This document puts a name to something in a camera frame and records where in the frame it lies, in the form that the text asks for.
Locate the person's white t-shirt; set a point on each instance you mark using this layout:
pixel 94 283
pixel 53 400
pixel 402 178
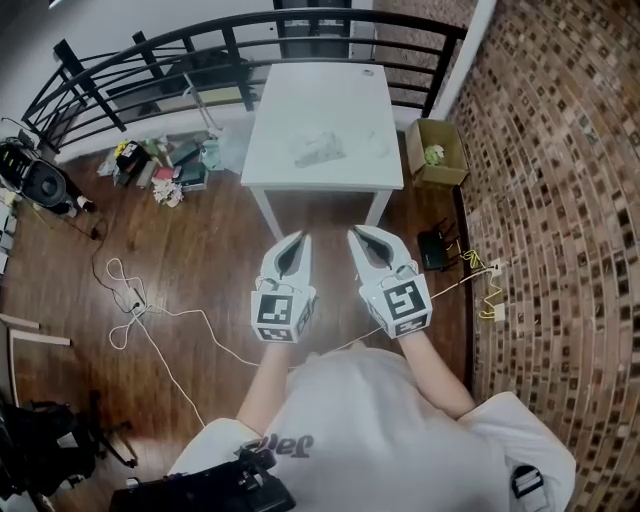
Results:
pixel 380 440

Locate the light wooden slat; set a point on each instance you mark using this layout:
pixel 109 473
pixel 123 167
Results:
pixel 35 332

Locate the white wall socket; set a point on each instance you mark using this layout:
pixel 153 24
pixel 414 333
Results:
pixel 498 265

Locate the black chest-mounted device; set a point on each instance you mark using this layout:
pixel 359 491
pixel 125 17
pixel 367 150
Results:
pixel 210 487

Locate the green and white bundle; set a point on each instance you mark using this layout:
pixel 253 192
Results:
pixel 435 154

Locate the open cardboard box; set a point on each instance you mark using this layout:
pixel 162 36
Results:
pixel 440 175

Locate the black metal railing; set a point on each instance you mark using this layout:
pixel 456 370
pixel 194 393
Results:
pixel 230 40

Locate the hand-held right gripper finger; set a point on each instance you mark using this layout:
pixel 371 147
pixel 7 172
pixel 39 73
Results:
pixel 395 250
pixel 361 265

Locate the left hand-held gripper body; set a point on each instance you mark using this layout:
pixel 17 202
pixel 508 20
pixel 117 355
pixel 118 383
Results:
pixel 280 310

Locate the person's right forearm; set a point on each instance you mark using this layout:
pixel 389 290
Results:
pixel 432 375

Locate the black router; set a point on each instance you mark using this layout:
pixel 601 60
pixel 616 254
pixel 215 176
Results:
pixel 434 250

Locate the white table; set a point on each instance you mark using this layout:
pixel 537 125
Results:
pixel 325 100

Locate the pile of assorted items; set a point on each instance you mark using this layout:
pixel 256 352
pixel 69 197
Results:
pixel 165 167

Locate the white metal frame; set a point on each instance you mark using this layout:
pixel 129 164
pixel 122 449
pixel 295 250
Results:
pixel 200 102

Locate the person's left forearm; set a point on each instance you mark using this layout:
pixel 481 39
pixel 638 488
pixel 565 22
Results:
pixel 267 385

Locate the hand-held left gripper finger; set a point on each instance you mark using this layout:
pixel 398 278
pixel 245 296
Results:
pixel 272 260
pixel 304 265

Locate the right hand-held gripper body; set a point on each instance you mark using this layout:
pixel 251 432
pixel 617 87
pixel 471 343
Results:
pixel 402 302

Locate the black tripod and bag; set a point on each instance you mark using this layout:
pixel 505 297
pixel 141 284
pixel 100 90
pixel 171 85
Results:
pixel 45 445

